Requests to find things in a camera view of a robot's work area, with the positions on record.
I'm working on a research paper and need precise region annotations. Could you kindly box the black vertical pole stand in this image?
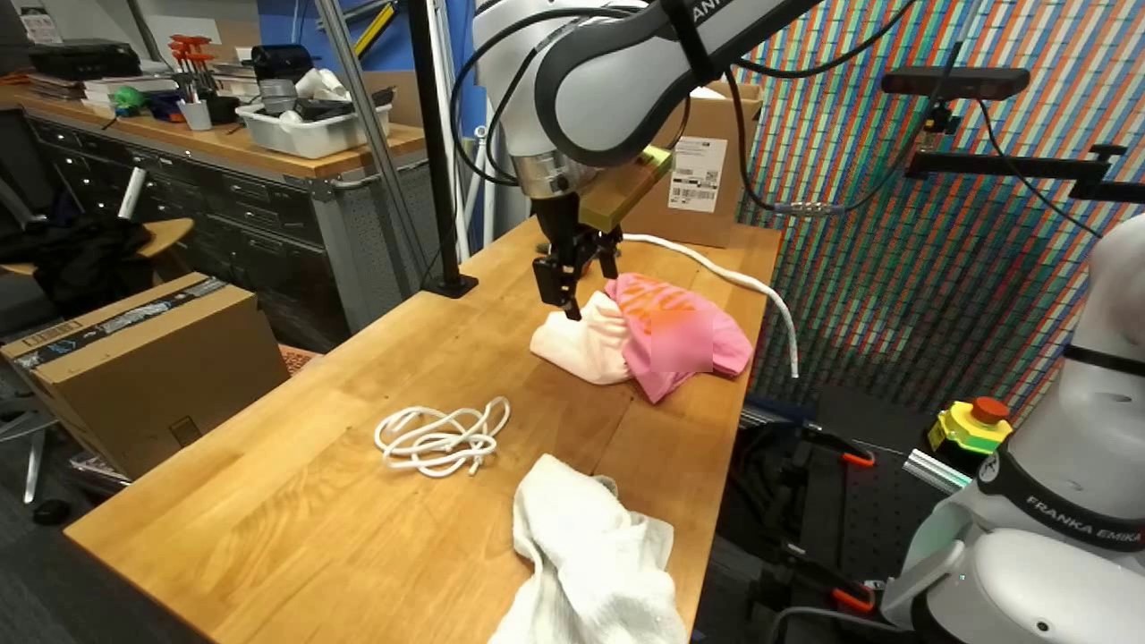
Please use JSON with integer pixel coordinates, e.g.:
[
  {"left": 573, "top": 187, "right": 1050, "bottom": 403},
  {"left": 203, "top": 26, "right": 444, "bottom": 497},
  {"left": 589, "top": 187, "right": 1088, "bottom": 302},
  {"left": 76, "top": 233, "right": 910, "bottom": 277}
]
[{"left": 405, "top": 0, "right": 477, "bottom": 298}]

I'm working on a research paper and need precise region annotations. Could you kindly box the orange black clamp right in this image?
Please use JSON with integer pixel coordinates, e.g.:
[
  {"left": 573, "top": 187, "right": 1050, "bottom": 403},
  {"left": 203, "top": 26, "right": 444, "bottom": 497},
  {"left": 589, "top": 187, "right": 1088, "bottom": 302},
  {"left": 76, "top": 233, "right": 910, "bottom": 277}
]
[{"left": 781, "top": 545, "right": 875, "bottom": 614}]

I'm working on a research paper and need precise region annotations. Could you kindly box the orange black clamp left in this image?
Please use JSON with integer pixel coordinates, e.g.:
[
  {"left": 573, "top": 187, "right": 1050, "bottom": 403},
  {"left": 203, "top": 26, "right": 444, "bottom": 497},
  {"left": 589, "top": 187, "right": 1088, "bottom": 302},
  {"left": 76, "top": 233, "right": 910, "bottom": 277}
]
[{"left": 800, "top": 421, "right": 875, "bottom": 469}]

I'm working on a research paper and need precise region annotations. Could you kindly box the yellow emergency stop button box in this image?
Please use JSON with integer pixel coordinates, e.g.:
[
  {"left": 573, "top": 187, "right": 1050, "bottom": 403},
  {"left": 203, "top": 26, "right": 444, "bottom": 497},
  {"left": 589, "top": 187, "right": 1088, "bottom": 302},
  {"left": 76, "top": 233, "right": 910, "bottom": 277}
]
[{"left": 925, "top": 397, "right": 1013, "bottom": 453}]

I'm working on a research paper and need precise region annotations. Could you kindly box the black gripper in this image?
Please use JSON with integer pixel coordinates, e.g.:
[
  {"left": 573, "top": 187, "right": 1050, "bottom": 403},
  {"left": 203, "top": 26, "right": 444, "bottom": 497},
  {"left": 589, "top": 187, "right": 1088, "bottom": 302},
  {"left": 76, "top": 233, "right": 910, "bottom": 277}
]
[{"left": 531, "top": 196, "right": 621, "bottom": 323}]

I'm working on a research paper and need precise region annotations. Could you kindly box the pink cloth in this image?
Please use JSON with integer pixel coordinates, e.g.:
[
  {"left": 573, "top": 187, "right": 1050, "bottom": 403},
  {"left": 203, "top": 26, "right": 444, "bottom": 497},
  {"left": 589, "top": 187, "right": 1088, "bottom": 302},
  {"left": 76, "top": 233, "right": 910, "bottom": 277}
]
[{"left": 603, "top": 272, "right": 753, "bottom": 403}]

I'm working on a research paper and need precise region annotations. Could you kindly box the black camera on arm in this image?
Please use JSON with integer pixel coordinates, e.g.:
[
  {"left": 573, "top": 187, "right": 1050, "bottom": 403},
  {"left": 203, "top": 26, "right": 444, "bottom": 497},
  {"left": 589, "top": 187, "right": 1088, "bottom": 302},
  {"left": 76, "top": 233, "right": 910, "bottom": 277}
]
[{"left": 880, "top": 69, "right": 1029, "bottom": 100}]

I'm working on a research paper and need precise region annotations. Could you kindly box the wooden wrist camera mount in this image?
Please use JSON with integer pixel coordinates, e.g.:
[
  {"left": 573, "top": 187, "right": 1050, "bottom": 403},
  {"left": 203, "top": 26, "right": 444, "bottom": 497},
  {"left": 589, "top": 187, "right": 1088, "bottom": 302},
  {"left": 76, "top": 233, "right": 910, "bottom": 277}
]
[{"left": 578, "top": 143, "right": 670, "bottom": 233}]

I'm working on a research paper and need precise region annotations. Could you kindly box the white towel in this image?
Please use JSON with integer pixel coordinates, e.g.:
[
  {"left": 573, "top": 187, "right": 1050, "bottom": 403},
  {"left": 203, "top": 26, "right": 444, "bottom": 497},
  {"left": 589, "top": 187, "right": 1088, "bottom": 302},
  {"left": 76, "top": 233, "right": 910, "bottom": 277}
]
[{"left": 491, "top": 453, "right": 688, "bottom": 644}]

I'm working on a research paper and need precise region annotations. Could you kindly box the large cardboard box on table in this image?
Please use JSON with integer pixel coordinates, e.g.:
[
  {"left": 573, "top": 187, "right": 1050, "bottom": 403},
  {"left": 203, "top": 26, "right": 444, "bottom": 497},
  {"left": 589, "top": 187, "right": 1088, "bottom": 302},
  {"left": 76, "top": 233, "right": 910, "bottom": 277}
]
[{"left": 621, "top": 84, "right": 753, "bottom": 248}]

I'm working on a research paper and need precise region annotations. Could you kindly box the light peach shirt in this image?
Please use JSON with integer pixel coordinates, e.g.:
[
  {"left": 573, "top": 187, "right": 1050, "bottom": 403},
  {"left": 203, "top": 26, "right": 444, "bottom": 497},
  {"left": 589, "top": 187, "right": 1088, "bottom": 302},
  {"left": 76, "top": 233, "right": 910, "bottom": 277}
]
[{"left": 528, "top": 293, "right": 629, "bottom": 385}]

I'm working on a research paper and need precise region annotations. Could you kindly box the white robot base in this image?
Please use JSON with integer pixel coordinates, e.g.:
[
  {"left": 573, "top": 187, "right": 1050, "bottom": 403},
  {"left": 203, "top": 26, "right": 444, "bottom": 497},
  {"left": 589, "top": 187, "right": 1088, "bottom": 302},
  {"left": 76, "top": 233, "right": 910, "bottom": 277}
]
[{"left": 880, "top": 214, "right": 1145, "bottom": 644}]

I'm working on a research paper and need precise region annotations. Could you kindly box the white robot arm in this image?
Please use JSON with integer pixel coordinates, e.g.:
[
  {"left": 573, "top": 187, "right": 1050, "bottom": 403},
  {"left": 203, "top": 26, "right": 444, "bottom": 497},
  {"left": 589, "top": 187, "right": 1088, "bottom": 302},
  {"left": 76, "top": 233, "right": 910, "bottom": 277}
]
[{"left": 472, "top": 0, "right": 820, "bottom": 317}]

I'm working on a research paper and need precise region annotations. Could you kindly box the cardboard box beside table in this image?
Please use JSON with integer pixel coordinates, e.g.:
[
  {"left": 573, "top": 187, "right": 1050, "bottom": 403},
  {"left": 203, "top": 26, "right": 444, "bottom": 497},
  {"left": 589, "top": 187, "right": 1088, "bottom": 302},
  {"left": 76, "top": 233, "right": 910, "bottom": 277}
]
[{"left": 3, "top": 272, "right": 285, "bottom": 475}]

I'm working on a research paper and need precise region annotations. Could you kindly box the thin white cord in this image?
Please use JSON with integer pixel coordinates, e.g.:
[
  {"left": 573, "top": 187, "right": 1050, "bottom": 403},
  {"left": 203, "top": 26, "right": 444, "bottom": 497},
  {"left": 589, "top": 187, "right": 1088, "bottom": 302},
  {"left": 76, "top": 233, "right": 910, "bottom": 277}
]
[{"left": 370, "top": 394, "right": 514, "bottom": 483}]

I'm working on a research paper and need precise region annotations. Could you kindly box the orange black clamp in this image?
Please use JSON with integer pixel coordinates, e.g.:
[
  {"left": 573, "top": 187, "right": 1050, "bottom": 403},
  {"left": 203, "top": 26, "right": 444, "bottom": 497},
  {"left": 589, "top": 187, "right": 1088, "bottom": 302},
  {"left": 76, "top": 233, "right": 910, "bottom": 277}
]
[
  {"left": 781, "top": 545, "right": 875, "bottom": 614},
  {"left": 800, "top": 421, "right": 875, "bottom": 469}
]

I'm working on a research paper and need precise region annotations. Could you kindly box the grey plastic bin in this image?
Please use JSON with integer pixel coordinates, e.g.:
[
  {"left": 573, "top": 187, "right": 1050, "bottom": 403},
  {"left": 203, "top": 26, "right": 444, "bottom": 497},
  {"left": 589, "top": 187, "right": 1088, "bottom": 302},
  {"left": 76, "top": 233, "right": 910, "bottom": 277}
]
[{"left": 238, "top": 103, "right": 363, "bottom": 157}]

